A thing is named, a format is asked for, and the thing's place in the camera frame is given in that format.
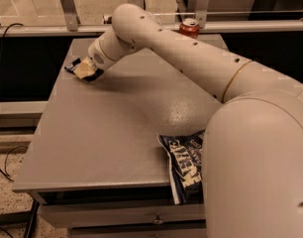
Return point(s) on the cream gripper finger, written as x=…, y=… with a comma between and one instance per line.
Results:
x=86, y=69

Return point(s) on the dark blue rxbar wrapper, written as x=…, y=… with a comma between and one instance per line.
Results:
x=72, y=66

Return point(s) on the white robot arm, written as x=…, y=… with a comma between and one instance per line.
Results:
x=253, y=145

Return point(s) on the grey cabinet with drawers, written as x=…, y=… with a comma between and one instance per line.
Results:
x=95, y=164

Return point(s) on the red coca-cola can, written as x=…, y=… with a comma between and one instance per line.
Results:
x=189, y=27

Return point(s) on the blue kettle chips bag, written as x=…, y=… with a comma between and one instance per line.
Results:
x=185, y=164

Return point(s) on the metal drawer knob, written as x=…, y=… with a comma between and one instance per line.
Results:
x=157, y=220

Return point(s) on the metal railing frame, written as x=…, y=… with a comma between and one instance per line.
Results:
x=85, y=17

